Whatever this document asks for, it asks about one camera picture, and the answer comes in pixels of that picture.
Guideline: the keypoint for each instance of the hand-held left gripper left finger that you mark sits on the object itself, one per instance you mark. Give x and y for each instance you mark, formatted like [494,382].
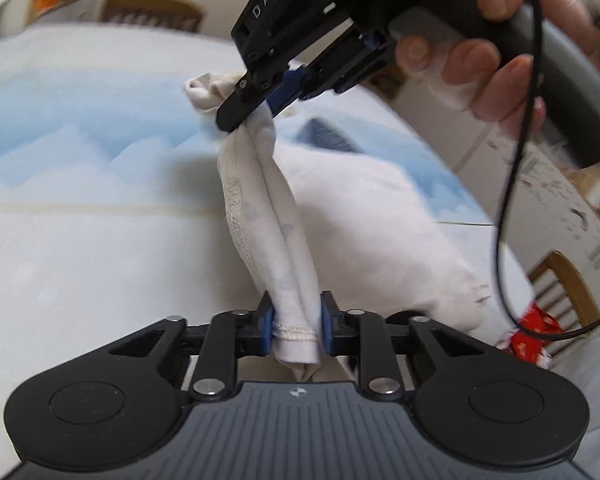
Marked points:
[266,327]

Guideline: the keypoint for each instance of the brown wooden chair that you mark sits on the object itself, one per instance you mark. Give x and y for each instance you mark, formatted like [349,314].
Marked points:
[565,270]
[150,10]

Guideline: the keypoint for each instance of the white long-sleeve shirt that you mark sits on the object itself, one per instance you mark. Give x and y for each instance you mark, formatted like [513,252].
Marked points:
[360,210]

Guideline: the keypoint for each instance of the red printed garment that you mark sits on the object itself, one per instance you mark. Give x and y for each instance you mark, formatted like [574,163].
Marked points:
[535,330]

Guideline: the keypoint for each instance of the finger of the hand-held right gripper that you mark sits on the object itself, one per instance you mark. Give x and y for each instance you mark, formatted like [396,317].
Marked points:
[290,82]
[235,110]

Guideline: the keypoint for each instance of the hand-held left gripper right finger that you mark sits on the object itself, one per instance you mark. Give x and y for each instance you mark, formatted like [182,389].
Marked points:
[327,327]

